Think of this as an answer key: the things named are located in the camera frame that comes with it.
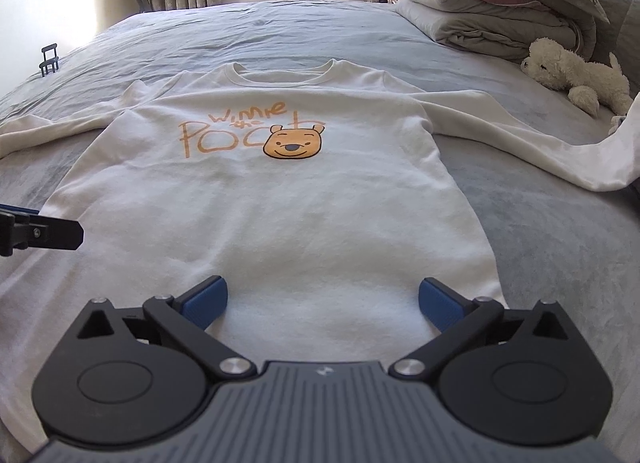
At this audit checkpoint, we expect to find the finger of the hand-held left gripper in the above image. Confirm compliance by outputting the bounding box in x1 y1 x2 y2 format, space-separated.
0 202 40 218
0 214 85 257

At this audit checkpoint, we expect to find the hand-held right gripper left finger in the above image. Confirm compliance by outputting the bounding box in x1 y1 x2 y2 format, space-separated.
75 274 258 385

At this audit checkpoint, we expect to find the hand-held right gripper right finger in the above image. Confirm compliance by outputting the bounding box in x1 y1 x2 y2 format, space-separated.
390 277 573 384

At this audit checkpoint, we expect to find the white printed sweatshirt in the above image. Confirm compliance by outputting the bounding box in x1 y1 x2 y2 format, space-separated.
0 58 640 449

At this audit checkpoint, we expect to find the bed with grey sheet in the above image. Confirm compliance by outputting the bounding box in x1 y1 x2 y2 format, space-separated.
0 0 640 463

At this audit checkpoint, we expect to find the small black stand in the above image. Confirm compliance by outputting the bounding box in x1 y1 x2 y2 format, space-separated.
40 43 61 77

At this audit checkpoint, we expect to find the white plush dog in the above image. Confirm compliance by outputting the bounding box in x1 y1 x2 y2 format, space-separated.
520 37 635 117

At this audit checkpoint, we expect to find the folded grey duvet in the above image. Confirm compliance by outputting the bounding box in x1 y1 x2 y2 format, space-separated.
392 0 598 61

